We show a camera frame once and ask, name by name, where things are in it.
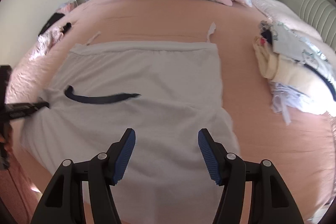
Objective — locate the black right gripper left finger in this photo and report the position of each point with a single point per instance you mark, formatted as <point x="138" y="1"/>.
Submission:
<point x="62" y="200"/>

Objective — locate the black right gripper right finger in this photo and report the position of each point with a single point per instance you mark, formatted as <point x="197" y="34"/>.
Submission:
<point x="271" y="200"/>

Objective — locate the white garment with navy trim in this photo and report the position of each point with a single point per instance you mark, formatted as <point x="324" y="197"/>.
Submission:
<point x="167" y="92"/>

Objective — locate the pink bed sheet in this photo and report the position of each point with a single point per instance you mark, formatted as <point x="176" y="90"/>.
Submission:
<point x="303" y="151"/>

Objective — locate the pink patterned small garment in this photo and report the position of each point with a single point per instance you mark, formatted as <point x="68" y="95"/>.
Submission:
<point x="50" y="38"/>

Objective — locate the black bag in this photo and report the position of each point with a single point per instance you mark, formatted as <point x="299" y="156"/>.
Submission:
<point x="54" y="18"/>

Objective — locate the lavender folded garment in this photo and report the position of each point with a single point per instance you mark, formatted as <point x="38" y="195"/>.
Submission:
<point x="284" y="96"/>

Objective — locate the cream folded garment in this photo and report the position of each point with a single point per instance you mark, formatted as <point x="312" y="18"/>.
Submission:
<point x="281" y="69"/>

